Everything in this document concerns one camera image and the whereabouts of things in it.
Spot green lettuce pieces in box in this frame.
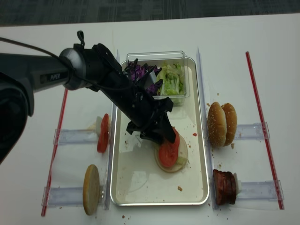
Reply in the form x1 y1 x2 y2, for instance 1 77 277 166
153 61 186 106

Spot bottom bun slice on tray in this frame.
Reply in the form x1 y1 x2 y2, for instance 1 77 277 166
154 135 188 173

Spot lettuce leaf on bun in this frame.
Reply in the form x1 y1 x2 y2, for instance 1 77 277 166
176 157 188 165

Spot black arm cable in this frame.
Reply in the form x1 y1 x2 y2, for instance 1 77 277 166
0 30 132 91

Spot left red tape strip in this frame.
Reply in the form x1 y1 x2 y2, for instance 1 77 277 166
41 89 68 217

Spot sesame bun top rear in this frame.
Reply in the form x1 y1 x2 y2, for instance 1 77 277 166
221 103 237 146

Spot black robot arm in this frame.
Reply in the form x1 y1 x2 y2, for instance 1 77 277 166
0 43 176 159

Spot sesame bun top front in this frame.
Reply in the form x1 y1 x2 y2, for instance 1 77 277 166
207 102 227 148

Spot white pusher block patty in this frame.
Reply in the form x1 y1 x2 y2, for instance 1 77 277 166
233 172 241 195

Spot clear bun slice holder rail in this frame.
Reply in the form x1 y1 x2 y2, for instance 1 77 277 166
41 185 105 208

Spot cream metal tray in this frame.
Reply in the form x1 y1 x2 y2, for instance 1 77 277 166
110 58 209 206

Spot purple cabbage pieces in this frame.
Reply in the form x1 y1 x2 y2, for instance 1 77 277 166
125 59 163 96

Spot clear sesame bun holder rail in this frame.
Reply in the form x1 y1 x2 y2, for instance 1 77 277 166
234 122 270 140

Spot sesame bun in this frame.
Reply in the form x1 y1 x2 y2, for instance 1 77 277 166
221 103 237 146
207 102 227 148

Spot clear plastic salad box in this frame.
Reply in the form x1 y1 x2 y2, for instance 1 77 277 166
121 51 189 106

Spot clear tomato holder rail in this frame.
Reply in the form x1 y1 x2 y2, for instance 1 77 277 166
53 129 98 145

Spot remaining tomato slice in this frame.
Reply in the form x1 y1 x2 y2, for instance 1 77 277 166
97 113 109 153

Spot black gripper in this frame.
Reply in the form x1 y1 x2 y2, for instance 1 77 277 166
99 71 176 144

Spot right red tape strip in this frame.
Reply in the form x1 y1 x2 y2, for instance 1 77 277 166
245 51 285 210

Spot upright bun slice left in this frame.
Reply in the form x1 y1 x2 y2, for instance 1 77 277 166
82 164 100 216

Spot red tape strip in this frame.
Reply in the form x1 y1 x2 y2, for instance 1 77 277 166
41 89 68 217
245 51 285 210

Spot dark meat patties stack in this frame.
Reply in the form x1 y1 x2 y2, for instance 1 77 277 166
213 169 237 205

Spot clear patty holder rail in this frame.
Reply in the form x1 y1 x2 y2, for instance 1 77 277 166
236 180 284 201

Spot white pusher block tomato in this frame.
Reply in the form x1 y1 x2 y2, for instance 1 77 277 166
95 116 103 136

